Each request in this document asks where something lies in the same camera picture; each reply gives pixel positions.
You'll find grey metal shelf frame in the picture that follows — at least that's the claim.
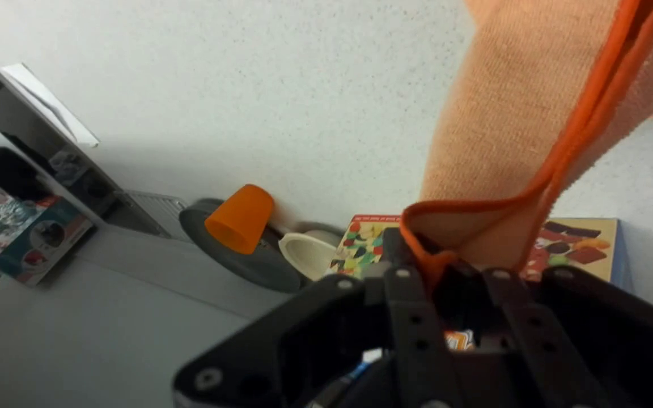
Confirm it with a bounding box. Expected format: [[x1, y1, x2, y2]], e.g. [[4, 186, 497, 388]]
[[0, 51, 170, 238]]

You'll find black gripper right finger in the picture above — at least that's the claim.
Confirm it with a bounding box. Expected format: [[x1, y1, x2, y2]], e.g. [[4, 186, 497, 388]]
[[484, 265, 653, 408]]

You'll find colourful toy food set box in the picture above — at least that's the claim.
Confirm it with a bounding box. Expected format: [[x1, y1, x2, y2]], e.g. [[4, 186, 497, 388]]
[[328, 213, 621, 285]]

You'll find dark grey plate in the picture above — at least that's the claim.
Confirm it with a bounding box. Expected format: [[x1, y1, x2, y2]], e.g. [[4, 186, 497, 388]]
[[178, 196, 310, 294]]

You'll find teal printed box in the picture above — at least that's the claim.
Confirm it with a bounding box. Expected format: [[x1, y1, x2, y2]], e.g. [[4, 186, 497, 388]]
[[0, 192, 96, 290]]

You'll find orange microfiber towel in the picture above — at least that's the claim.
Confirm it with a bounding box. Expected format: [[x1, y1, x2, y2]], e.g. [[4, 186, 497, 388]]
[[397, 0, 653, 292]]

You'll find orange plastic cup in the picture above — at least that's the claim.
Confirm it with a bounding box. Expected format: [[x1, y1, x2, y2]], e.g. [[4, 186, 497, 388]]
[[203, 180, 279, 255]]

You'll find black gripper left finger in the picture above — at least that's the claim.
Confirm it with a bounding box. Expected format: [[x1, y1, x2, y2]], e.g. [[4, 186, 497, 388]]
[[170, 227, 458, 408]]

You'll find small black device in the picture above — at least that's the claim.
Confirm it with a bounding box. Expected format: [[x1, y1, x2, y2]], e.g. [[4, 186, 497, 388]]
[[0, 139, 46, 202]]

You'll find beige bowl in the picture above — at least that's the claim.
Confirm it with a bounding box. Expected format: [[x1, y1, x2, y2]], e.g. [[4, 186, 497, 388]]
[[277, 229, 342, 283]]

